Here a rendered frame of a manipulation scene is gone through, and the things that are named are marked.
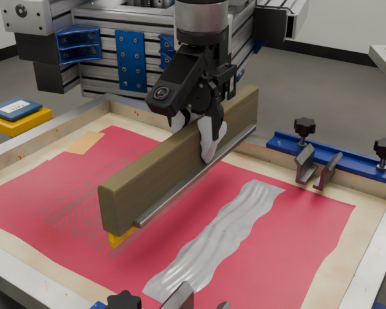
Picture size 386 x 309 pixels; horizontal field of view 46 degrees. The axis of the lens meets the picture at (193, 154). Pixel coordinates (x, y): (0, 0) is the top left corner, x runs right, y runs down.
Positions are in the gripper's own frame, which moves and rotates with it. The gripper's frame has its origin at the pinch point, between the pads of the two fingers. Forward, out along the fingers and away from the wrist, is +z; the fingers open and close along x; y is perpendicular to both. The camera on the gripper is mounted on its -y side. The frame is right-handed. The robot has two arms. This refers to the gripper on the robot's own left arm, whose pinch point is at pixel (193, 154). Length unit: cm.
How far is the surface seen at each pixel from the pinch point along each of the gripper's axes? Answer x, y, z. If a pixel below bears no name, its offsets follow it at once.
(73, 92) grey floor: 237, 181, 110
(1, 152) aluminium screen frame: 43.2, -7.0, 10.2
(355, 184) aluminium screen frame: -21.1, 25.3, 12.6
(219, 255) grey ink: -8.8, -5.5, 13.3
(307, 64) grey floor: 104, 352, 110
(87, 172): 27.0, 0.9, 13.7
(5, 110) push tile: 64, 9, 12
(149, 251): 1.5, -10.5, 13.7
